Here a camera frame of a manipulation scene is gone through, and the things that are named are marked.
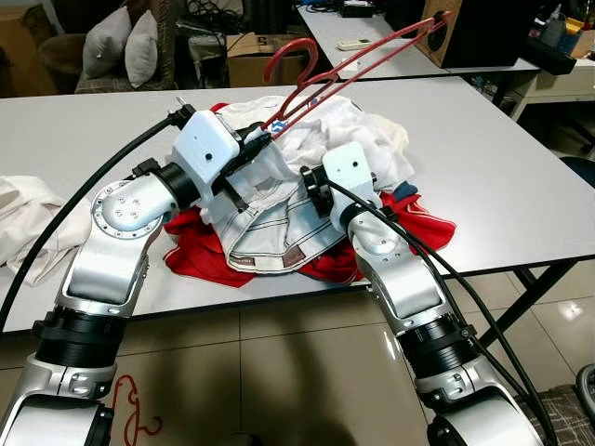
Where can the plain white shirt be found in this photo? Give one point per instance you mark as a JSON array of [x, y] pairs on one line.
[[390, 139]]

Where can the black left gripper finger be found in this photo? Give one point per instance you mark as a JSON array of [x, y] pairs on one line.
[[265, 131], [271, 145]]

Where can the white crumpled cloth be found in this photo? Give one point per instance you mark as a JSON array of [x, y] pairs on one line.
[[28, 218]]

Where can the brown cardboard box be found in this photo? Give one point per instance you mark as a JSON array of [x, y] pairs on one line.
[[251, 60]]

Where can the dark blue stool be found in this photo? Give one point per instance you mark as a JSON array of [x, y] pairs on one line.
[[581, 172]]

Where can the white desk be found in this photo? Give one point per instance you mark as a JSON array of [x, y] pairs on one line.
[[381, 56]]

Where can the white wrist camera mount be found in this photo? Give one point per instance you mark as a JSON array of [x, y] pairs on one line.
[[351, 172], [204, 149]]

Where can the red plastic hanger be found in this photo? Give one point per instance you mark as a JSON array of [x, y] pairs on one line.
[[296, 43]]

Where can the grey table black legs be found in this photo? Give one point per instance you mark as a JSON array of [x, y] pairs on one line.
[[502, 158]]

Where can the plaid cushioned chair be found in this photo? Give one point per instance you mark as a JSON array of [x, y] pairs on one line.
[[567, 418]]

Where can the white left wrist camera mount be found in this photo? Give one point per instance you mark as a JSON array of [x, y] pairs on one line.
[[204, 149]]

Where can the brown wicker chair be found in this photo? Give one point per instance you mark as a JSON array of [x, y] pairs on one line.
[[65, 56]]

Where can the black organizer tray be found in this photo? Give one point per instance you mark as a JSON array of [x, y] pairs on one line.
[[553, 58]]

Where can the black wooden speaker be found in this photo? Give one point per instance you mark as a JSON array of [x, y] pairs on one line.
[[493, 32]]

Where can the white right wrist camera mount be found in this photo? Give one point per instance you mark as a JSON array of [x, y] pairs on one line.
[[351, 172]]

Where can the white pillow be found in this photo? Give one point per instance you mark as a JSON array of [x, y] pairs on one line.
[[104, 42], [141, 51]]

